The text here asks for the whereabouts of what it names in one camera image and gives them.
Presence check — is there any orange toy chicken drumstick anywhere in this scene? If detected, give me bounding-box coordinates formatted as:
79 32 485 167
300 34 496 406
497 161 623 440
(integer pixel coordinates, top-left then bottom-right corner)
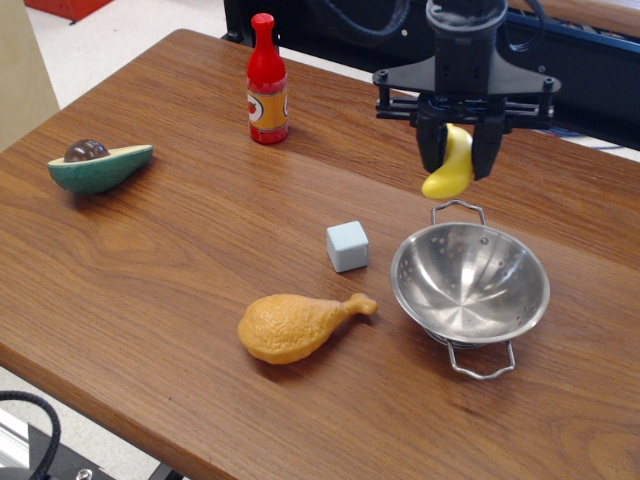
237 293 378 365

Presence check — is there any red toy ketchup bottle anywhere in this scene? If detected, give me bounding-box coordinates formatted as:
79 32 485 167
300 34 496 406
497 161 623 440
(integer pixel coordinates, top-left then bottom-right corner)
246 13 288 144

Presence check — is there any black metal bracket with screw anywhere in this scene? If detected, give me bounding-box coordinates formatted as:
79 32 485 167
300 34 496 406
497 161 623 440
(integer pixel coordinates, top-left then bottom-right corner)
27 424 174 480

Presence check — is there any beige cabinet side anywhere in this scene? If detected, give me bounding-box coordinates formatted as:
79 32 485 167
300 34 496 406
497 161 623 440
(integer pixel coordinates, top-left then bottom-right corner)
0 1 59 150

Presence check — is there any black braided cable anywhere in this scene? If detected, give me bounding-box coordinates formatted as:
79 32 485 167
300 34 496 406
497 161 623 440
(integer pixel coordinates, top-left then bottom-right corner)
309 0 412 49

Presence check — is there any toy avocado half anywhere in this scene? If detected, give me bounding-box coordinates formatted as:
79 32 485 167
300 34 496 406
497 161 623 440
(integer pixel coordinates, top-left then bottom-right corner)
47 139 154 194

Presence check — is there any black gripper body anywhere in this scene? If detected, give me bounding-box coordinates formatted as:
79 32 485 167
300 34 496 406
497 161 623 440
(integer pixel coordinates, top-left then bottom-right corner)
373 4 561 131

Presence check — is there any metal colander with handles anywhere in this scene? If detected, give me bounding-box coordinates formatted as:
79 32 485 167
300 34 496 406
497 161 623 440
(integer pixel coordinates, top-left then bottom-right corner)
390 199 550 381

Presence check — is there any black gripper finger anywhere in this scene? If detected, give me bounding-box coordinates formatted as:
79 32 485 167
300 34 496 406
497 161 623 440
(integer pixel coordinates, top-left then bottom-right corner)
416 111 448 173
472 117 504 181

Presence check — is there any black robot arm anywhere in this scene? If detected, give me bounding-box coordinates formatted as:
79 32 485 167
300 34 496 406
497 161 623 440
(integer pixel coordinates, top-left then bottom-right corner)
373 1 561 180

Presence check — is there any black braided cable foreground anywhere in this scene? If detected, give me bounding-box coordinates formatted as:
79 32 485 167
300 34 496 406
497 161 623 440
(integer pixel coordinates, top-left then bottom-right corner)
0 390 62 480

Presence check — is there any grey toy cube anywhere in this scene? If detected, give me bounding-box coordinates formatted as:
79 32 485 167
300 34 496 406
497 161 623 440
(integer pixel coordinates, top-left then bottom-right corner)
327 221 369 273

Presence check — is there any red box on floor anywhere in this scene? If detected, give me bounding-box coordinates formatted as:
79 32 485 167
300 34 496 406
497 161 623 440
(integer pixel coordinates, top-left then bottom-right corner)
24 0 111 22

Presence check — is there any yellow toy banana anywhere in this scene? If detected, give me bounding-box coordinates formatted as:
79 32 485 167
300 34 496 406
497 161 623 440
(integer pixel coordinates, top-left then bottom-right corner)
421 124 474 199

